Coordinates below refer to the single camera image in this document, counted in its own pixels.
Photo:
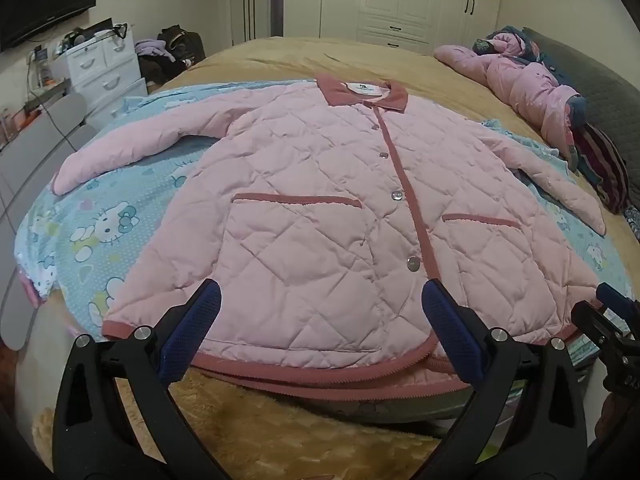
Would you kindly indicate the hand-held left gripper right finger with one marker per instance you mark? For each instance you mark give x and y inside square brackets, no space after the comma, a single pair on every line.
[445,320]

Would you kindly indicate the white plastic drawer chest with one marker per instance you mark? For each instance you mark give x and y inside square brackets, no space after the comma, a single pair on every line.
[105,75]

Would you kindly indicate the black flat device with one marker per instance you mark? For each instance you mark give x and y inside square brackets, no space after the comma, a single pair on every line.
[97,30]

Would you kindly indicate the purple clothes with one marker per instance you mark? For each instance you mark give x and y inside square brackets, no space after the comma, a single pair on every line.
[152,47]

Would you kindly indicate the tan bed cover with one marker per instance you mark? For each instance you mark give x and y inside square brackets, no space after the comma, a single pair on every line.
[300,57]

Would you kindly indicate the dark striped pillow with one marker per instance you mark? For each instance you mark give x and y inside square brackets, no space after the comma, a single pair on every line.
[602,165]

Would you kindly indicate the golden fluffy blanket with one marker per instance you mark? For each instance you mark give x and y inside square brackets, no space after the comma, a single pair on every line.
[275,430]

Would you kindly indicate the black bag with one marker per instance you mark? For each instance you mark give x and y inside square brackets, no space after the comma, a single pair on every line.
[182,42]

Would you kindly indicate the person's dark clothing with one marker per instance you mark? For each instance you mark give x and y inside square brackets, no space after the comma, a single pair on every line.
[622,430]

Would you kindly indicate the pink quilted jacket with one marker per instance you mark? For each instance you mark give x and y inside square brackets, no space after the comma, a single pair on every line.
[310,185]

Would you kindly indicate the white glossy wardrobe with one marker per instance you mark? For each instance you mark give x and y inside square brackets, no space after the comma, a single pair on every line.
[410,0]

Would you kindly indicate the pink puffy coat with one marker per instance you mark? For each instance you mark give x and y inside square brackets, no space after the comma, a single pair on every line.
[520,85]

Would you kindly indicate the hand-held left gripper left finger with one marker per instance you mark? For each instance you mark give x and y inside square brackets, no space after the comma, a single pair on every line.
[197,320]

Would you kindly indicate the grey padded headboard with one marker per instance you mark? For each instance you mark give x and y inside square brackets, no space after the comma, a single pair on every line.
[600,90]

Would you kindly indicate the white room door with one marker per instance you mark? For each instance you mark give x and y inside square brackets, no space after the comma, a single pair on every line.
[260,15]

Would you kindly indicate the blue cartoon cat printed sheet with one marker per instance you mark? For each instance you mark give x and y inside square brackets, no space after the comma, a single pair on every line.
[100,240]

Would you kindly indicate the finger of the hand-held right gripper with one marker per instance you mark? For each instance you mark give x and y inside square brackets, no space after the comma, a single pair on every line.
[592,320]
[610,294]

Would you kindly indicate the dark clothes pile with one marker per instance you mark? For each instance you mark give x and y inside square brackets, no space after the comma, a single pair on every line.
[155,67]

